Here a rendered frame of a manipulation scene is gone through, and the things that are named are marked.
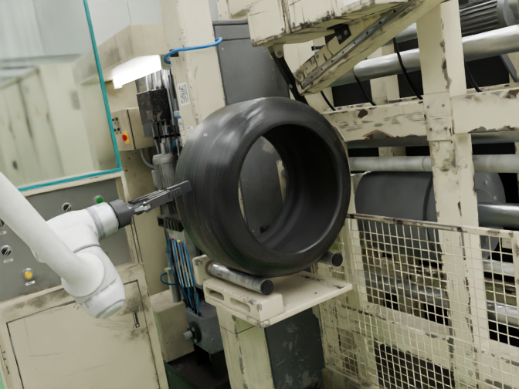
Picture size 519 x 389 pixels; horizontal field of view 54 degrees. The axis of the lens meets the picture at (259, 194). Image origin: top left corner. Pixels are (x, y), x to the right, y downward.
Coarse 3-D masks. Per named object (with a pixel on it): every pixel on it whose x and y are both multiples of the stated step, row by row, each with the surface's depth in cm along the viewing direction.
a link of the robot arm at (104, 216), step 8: (88, 208) 131; (96, 208) 131; (104, 208) 131; (112, 208) 133; (96, 216) 129; (104, 216) 130; (112, 216) 131; (96, 224) 129; (104, 224) 130; (112, 224) 131; (104, 232) 131; (112, 232) 133
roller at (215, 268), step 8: (216, 264) 176; (216, 272) 173; (224, 272) 168; (232, 272) 165; (240, 272) 162; (232, 280) 164; (240, 280) 160; (248, 280) 156; (256, 280) 153; (264, 280) 151; (248, 288) 158; (256, 288) 152; (264, 288) 150; (272, 288) 152
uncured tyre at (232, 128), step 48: (192, 144) 153; (240, 144) 143; (288, 144) 184; (336, 144) 162; (192, 192) 147; (288, 192) 188; (336, 192) 166; (192, 240) 160; (240, 240) 145; (288, 240) 183
